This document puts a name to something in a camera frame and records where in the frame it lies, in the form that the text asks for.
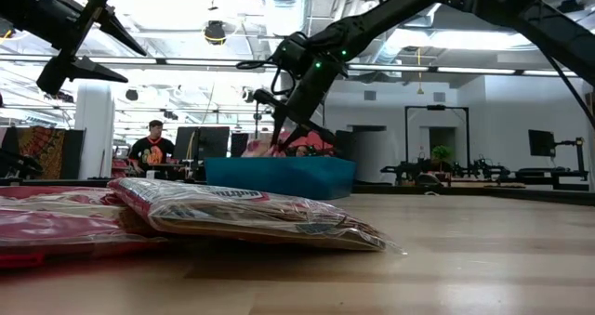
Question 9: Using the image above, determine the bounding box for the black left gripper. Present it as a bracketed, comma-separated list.
[35, 0, 148, 96]

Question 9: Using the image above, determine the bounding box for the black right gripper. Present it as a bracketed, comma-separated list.
[253, 61, 348, 151]

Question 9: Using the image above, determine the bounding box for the black monitor on arm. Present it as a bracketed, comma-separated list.
[527, 128, 587, 173]

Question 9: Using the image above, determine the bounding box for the blue plastic basket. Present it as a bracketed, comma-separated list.
[204, 155, 358, 201]

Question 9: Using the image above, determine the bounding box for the small black monitor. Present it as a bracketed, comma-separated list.
[231, 132, 250, 158]

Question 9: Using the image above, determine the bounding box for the black computer monitor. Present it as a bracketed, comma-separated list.
[174, 125, 231, 161]

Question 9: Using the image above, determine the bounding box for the white pillar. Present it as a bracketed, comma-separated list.
[75, 82, 116, 180]

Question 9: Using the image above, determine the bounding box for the black panel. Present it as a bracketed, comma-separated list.
[59, 128, 86, 180]

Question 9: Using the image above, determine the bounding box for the person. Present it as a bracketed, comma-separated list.
[128, 119, 177, 175]

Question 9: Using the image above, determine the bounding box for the colourful patterned tapestry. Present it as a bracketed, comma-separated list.
[17, 126, 66, 180]

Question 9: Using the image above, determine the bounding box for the green potted plant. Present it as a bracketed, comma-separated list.
[430, 144, 454, 166]

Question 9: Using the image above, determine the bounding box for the distant robot station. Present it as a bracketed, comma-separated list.
[379, 152, 590, 191]

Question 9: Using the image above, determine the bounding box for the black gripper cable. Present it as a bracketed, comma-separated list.
[235, 58, 298, 98]

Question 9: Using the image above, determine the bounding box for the black ceiling camera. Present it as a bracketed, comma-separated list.
[203, 20, 228, 46]

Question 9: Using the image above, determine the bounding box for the black stand frame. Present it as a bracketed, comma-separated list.
[403, 104, 470, 167]

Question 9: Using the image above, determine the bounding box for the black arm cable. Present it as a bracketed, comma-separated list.
[541, 49, 595, 131]

